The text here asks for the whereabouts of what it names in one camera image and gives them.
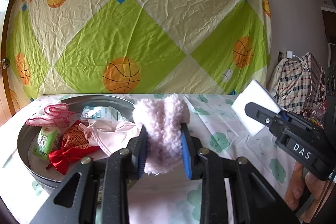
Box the red drawstring pouch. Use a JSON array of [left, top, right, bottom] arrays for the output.
[[47, 120, 102, 175]]

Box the white washcloth with pink trim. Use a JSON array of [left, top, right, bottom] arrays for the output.
[[26, 104, 75, 127]]

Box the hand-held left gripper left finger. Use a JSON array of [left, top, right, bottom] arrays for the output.
[[30, 124, 149, 224]]

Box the red plastic bag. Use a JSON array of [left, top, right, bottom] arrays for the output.
[[304, 101, 328, 125]]

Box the cotton swab packet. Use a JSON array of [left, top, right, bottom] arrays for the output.
[[80, 106, 129, 124]]

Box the black speaker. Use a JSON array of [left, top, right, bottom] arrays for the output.
[[327, 63, 336, 99]]

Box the pink fluffy sock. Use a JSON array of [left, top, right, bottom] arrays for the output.
[[132, 93, 191, 177]]

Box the white charger cable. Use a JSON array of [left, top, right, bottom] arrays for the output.
[[294, 55, 313, 107]]

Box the green cream ball-print sheet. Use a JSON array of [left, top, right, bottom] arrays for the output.
[[7, 0, 272, 109]]

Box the green tissue pack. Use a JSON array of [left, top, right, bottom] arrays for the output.
[[33, 126, 60, 161]]

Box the white cloud-print tablecloth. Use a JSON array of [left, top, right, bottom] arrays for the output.
[[0, 93, 311, 224]]

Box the white sponge with black layer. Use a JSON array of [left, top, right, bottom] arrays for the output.
[[231, 79, 282, 138]]

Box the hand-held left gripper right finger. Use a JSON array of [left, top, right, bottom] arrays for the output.
[[181, 123, 300, 224]]

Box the brown wooden cabinet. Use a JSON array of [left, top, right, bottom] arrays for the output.
[[322, 5, 336, 67]]

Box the person's right hand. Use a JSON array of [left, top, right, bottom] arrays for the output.
[[285, 161, 334, 223]]

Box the round metal cookie tin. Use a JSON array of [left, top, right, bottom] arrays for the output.
[[17, 94, 139, 196]]

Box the plaid fabric bag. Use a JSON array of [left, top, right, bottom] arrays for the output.
[[268, 52, 327, 115]]

